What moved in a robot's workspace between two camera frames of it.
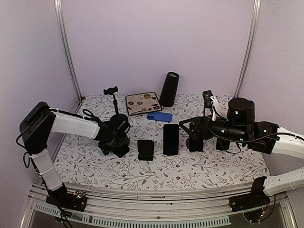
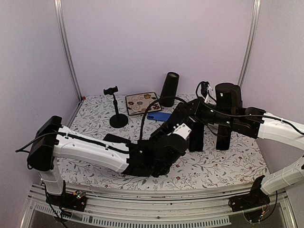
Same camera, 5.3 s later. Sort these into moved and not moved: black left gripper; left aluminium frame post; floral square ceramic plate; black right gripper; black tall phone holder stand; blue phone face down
Moved: black right gripper; black left gripper
Not moved: floral square ceramic plate; left aluminium frame post; blue phone face down; black tall phone holder stand
